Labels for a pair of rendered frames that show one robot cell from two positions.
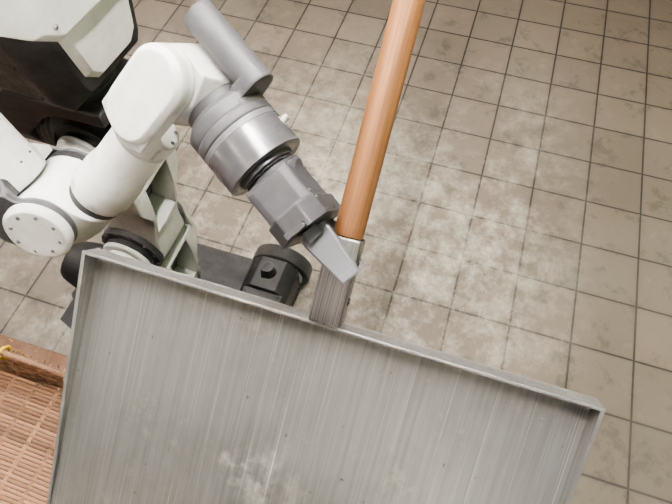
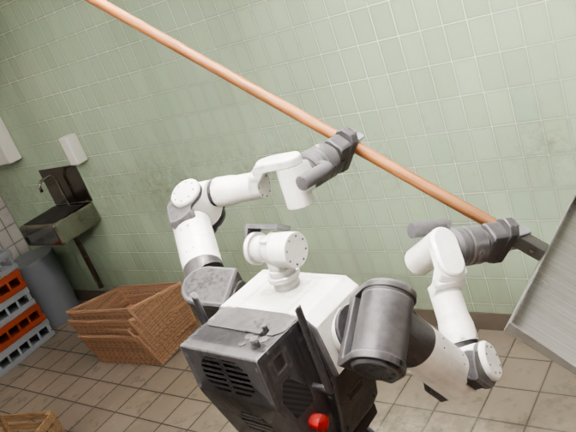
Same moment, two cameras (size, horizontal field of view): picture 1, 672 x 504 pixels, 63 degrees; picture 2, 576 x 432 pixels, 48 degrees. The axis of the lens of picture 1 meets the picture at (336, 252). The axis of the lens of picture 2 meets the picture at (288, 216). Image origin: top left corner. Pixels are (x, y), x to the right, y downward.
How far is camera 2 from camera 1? 1.42 m
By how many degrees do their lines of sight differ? 60
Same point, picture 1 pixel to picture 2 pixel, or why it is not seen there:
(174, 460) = not seen: outside the picture
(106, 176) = (465, 312)
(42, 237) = (494, 358)
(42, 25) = not seen: hidden behind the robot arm
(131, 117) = (455, 260)
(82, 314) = (542, 347)
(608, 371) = (501, 399)
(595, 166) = not seen: hidden behind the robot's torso
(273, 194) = (496, 229)
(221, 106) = (458, 230)
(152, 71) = (443, 237)
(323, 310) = (541, 245)
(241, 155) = (479, 231)
